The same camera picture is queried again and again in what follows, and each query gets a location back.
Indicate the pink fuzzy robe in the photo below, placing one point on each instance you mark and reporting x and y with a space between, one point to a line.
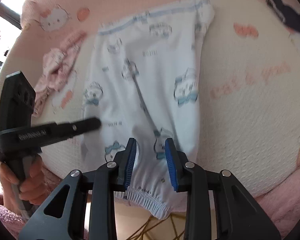
285 205

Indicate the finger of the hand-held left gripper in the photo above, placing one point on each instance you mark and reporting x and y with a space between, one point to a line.
85 126

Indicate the pink cartoon printed blanket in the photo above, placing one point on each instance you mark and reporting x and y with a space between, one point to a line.
240 105

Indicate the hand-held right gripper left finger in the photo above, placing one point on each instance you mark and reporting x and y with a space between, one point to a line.
130 167

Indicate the white printed pants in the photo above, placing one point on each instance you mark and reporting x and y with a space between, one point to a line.
160 67

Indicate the pink garment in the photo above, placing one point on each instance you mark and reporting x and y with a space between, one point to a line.
57 75

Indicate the person's left hand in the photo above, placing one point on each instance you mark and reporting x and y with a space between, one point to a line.
35 180

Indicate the navy garment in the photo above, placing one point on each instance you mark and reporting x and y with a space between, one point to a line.
290 15

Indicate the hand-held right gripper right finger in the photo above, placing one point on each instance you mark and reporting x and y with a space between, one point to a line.
170 167

